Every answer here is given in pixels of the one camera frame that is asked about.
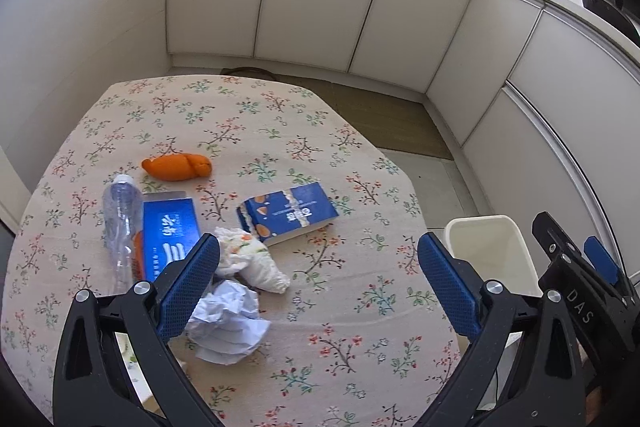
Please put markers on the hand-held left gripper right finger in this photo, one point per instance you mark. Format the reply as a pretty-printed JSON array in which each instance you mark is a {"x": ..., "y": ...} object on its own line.
[{"x": 450, "y": 287}]

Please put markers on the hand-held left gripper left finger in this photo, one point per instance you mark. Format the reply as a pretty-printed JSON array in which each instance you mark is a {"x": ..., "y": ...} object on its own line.
[{"x": 192, "y": 277}]

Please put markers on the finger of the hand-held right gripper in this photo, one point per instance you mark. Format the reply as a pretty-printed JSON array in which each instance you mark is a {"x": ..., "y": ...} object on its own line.
[
  {"x": 575, "y": 292},
  {"x": 602, "y": 259}
]

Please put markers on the blue tissue packet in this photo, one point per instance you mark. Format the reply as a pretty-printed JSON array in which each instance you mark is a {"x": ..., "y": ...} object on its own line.
[{"x": 167, "y": 229}]

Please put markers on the white paper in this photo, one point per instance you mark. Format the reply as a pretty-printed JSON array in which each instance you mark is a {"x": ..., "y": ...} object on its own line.
[{"x": 225, "y": 322}]

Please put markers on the white plastic bin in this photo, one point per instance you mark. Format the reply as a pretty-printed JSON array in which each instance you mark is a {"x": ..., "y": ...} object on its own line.
[{"x": 492, "y": 247}]

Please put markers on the orange wrapper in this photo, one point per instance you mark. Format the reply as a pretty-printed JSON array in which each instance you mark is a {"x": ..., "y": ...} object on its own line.
[{"x": 137, "y": 257}]

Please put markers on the printed wrapper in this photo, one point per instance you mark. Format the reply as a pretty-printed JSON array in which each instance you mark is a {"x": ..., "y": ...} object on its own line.
[{"x": 255, "y": 257}]

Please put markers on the clear plastic bottle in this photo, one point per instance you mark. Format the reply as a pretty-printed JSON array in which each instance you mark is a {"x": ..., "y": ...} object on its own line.
[{"x": 120, "y": 227}]

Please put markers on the blue snack box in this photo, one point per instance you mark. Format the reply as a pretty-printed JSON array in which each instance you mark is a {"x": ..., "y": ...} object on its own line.
[{"x": 287, "y": 214}]

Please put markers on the olive floor mat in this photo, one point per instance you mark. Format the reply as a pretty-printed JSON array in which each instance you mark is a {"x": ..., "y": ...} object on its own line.
[{"x": 385, "y": 117}]

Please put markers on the white kitchen cabinets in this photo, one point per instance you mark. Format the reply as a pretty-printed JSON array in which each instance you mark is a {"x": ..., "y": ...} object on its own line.
[{"x": 400, "y": 22}]

